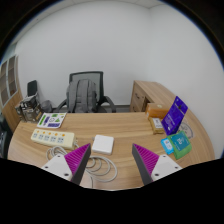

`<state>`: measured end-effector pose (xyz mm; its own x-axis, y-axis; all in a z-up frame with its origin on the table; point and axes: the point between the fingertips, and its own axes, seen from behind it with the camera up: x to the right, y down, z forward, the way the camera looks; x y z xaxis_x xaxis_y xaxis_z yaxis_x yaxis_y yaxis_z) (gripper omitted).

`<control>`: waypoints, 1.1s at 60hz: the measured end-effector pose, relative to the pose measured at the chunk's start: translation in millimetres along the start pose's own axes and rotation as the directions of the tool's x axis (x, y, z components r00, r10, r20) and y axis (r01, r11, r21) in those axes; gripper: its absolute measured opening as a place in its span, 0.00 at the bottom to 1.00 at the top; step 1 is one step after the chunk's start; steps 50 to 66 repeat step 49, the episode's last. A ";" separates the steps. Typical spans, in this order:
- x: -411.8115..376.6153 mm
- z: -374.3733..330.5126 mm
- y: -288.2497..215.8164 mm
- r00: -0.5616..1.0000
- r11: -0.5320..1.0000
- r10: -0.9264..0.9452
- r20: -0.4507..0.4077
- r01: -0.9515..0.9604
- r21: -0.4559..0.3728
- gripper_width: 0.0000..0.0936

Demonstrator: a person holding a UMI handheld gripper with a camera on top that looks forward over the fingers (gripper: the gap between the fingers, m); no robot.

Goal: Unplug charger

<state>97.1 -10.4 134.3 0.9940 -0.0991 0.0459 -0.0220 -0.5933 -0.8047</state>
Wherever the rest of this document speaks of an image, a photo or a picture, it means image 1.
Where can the purple flat package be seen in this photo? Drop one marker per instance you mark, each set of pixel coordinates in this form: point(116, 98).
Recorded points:
point(175, 116)

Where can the blue packet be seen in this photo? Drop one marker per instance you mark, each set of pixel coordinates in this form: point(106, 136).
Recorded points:
point(166, 146)

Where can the dark brown cardboard box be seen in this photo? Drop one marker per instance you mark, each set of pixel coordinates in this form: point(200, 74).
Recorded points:
point(20, 112)

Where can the black cardboard box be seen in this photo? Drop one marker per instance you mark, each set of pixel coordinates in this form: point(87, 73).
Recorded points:
point(30, 101)

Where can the green packet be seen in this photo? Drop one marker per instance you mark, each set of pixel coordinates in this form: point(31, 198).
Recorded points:
point(181, 145)

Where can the wooden shelf unit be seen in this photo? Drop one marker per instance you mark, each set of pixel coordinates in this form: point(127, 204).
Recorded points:
point(10, 90)

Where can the black leather chair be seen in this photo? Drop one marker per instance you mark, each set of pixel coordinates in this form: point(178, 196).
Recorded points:
point(3, 136)

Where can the cream power strip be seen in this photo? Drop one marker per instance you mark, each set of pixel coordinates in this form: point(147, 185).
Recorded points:
point(51, 137)

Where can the brown box with label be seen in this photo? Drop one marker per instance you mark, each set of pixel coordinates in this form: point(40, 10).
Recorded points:
point(156, 125)

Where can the black mesh office chair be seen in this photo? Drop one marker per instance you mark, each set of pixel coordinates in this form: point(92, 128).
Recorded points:
point(100, 76)

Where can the wooden side cabinet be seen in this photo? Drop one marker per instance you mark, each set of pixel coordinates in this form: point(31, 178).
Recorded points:
point(143, 93)

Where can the grey backpack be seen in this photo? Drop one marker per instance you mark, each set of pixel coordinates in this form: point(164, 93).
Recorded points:
point(81, 96)

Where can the printed white sticker sheet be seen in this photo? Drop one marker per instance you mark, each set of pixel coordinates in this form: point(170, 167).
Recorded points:
point(51, 120)

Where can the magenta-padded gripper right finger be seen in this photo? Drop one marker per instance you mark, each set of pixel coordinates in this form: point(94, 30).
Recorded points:
point(165, 165)

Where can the orange box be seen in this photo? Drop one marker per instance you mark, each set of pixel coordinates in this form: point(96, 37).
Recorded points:
point(156, 110)

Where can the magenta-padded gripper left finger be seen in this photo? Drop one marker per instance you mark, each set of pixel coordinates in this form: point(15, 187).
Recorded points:
point(56, 165)

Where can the white charger block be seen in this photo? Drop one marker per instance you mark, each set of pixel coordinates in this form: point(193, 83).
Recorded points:
point(103, 144)

